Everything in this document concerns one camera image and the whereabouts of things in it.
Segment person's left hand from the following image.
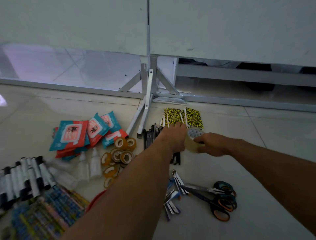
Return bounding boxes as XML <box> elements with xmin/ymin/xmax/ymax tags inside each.
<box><xmin>155</xmin><ymin>122</ymin><xmax>188</xmax><ymax>154</ymax></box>

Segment person's right hand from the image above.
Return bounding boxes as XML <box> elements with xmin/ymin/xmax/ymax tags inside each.
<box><xmin>193</xmin><ymin>132</ymin><xmax>237</xmax><ymax>158</ymax></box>

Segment large clear tape roll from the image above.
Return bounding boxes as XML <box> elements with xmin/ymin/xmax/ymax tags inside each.
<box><xmin>184</xmin><ymin>128</ymin><xmax>206</xmax><ymax>154</ymax></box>

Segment yellow black patterned packets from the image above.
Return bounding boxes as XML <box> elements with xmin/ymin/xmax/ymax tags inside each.
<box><xmin>159</xmin><ymin>107</ymin><xmax>204</xmax><ymax>130</ymax></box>

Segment pile of black pens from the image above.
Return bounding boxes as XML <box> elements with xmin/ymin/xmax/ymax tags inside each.
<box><xmin>143</xmin><ymin>123</ymin><xmax>182</xmax><ymax>166</ymax></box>

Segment pile of small staplers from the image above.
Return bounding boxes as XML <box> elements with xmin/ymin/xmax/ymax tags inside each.
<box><xmin>163</xmin><ymin>169</ymin><xmax>191</xmax><ymax>222</ymax></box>

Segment pile of small tape rolls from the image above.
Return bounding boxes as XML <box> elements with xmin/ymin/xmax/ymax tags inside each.
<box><xmin>100</xmin><ymin>136</ymin><xmax>137</xmax><ymax>190</ymax></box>

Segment clear plastic bottle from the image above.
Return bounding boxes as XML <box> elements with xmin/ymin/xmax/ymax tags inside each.
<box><xmin>45</xmin><ymin>158</ymin><xmax>74</xmax><ymax>171</ymax></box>
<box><xmin>89</xmin><ymin>147</ymin><xmax>102</xmax><ymax>180</ymax></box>
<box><xmin>48</xmin><ymin>166</ymin><xmax>79</xmax><ymax>191</ymax></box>
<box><xmin>77</xmin><ymin>151</ymin><xmax>90</xmax><ymax>182</ymax></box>

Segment pile of teal wipe packets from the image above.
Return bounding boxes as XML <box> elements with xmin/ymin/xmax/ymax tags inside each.
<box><xmin>49</xmin><ymin>110</ymin><xmax>129</xmax><ymax>162</ymax></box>

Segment red plastic bucket with lid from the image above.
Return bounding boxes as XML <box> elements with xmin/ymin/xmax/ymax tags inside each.
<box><xmin>85</xmin><ymin>189</ymin><xmax>107</xmax><ymax>214</ymax></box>

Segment pile of colourful patterned pencils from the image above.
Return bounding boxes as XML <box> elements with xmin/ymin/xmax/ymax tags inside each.
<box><xmin>0</xmin><ymin>184</ymin><xmax>91</xmax><ymax>240</ymax></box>

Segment row of black-capped white markers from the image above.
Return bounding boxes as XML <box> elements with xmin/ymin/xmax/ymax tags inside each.
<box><xmin>0</xmin><ymin>156</ymin><xmax>57</xmax><ymax>211</ymax></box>

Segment person's right forearm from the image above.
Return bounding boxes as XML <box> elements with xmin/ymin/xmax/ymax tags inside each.
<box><xmin>231</xmin><ymin>139</ymin><xmax>316</xmax><ymax>237</ymax></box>

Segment person's left forearm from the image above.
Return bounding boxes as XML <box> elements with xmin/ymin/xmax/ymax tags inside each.
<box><xmin>59</xmin><ymin>141</ymin><xmax>173</xmax><ymax>240</ymax></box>

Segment white partition board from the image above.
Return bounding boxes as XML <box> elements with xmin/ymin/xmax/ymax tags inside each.
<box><xmin>0</xmin><ymin>0</ymin><xmax>316</xmax><ymax>92</ymax></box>

